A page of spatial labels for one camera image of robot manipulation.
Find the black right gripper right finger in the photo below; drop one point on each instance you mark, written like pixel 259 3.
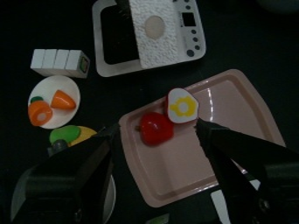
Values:
pixel 248 169

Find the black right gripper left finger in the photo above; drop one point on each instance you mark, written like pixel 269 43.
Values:
pixel 65 178

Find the white textured rice block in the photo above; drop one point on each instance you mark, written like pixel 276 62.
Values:
pixel 154 32

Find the white toy stove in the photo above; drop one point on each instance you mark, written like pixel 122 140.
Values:
pixel 116 43

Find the round grey metal pan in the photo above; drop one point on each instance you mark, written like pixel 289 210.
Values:
pixel 109 198

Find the white flat object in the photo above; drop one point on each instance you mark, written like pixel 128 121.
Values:
pixel 222 204

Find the green yellow toy food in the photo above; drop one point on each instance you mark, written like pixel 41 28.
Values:
pixel 69 134

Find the pink rectangular tray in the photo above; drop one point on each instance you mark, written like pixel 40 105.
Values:
pixel 233 110

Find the orange toy carrot pieces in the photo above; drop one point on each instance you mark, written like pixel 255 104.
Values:
pixel 38 113

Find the orange carrot tip piece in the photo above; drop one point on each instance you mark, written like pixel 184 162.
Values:
pixel 61 100

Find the toy fried egg slice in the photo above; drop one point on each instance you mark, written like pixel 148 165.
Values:
pixel 181 106

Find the red toy pepper half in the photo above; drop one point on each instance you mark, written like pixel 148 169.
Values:
pixel 154 128

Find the small green white object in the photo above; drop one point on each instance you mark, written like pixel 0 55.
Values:
pixel 158 219

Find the small white round plate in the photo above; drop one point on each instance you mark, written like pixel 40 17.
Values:
pixel 57 87

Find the white sliced sushi roll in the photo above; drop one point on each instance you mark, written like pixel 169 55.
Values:
pixel 57 62

